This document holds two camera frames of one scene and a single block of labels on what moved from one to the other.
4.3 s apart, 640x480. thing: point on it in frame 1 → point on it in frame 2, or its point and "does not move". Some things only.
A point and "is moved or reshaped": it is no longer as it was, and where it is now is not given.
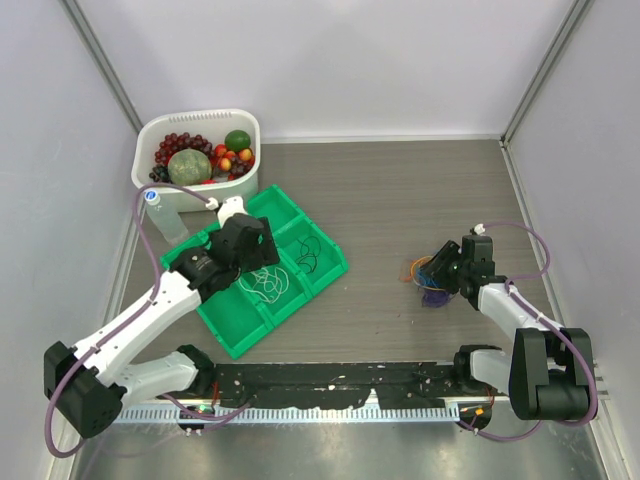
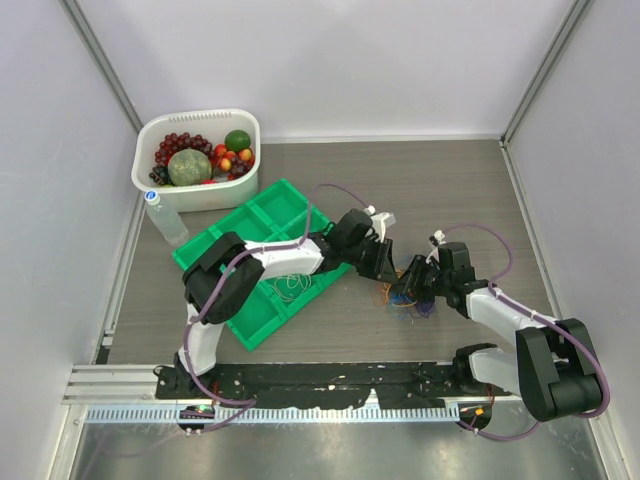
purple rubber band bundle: x=434 y=299 is moved or reshaped
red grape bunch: x=174 y=142 does not move
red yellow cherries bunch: x=222 y=157 does not move
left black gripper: x=269 y=251 → x=386 y=271
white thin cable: x=270 y=285 is moved or reshaped
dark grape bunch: x=160 y=173 does not move
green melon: x=189 y=167 does not move
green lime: x=237 y=140 does not move
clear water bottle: x=166 y=219 does not move
